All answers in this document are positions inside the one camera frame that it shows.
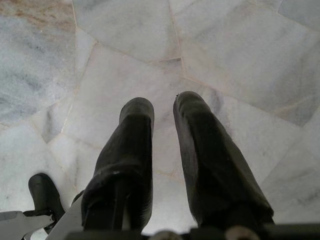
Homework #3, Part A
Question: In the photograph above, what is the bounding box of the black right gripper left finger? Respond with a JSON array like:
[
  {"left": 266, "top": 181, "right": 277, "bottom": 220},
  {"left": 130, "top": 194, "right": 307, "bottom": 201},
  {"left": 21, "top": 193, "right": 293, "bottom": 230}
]
[{"left": 81, "top": 97, "right": 155, "bottom": 232}]

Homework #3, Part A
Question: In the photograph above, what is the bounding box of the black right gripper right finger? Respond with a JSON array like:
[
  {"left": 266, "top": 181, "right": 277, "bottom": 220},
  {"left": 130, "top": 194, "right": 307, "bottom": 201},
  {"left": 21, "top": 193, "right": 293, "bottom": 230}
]
[{"left": 172, "top": 90, "right": 275, "bottom": 229}]

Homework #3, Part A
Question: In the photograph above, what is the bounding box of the black robot foot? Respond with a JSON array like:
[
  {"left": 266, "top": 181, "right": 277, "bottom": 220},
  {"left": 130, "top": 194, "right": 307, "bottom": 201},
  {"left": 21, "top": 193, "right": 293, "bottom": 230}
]
[{"left": 27, "top": 172, "right": 66, "bottom": 227}]

